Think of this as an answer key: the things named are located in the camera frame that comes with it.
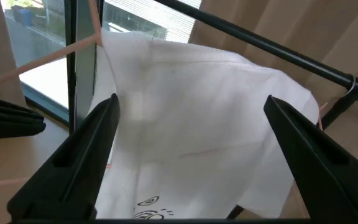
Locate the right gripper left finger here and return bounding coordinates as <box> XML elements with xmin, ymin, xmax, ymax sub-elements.
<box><xmin>7</xmin><ymin>93</ymin><xmax>121</xmax><ymax>220</ymax></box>

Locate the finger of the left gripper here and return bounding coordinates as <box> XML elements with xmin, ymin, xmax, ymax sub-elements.
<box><xmin>0</xmin><ymin>109</ymin><xmax>47</xmax><ymax>141</ymax></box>
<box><xmin>0</xmin><ymin>94</ymin><xmax>46</xmax><ymax>123</ymax></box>

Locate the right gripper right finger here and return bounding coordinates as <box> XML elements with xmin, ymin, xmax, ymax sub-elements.
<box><xmin>263</xmin><ymin>95</ymin><xmax>358</xmax><ymax>219</ymax></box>

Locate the white garment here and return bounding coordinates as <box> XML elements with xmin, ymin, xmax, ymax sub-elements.
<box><xmin>87</xmin><ymin>29</ymin><xmax>319</xmax><ymax>220</ymax></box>

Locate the black clothes rack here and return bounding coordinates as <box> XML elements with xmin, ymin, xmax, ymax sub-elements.
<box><xmin>154</xmin><ymin>0</ymin><xmax>358</xmax><ymax>220</ymax></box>

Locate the window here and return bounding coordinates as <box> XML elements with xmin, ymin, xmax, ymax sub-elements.
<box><xmin>0</xmin><ymin>0</ymin><xmax>203</xmax><ymax>125</ymax></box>

